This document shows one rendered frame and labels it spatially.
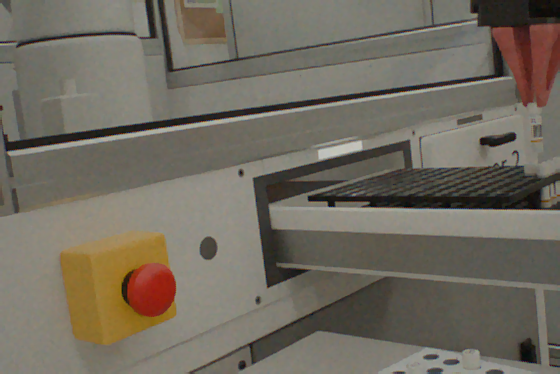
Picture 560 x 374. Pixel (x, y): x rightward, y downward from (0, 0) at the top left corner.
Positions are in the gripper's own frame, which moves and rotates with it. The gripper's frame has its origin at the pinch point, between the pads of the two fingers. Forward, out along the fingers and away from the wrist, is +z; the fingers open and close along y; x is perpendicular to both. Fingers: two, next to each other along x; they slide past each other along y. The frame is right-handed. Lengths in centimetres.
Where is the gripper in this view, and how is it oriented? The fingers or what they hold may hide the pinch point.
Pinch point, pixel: (535, 97)
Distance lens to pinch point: 69.9
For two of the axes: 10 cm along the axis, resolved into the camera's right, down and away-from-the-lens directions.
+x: -6.2, 1.8, -7.6
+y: -7.8, -0.9, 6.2
